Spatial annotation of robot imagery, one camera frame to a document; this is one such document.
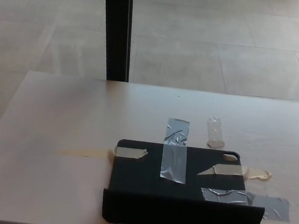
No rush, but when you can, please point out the short beige masking tape strip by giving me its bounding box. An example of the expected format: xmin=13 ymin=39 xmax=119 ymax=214
xmin=196 ymin=160 xmax=273 ymax=184

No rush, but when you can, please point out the long grey duct tape strip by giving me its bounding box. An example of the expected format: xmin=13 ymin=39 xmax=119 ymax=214
xmin=159 ymin=117 xmax=193 ymax=185

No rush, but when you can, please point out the black vertical window frame post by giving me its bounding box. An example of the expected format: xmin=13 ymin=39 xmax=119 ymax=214
xmin=93 ymin=0 xmax=139 ymax=83

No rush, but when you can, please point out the wide grey duct tape strip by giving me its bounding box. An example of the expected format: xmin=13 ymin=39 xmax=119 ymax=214
xmin=198 ymin=185 xmax=294 ymax=223

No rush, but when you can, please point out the black folding tablet cover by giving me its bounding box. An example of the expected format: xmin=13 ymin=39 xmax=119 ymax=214
xmin=99 ymin=136 xmax=272 ymax=224

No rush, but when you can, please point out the long beige masking tape strip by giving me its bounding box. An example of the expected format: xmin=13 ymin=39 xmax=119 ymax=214
xmin=54 ymin=138 xmax=149 ymax=165

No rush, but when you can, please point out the clear tape strip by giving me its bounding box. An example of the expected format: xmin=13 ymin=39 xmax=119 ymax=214
xmin=205 ymin=115 xmax=228 ymax=150

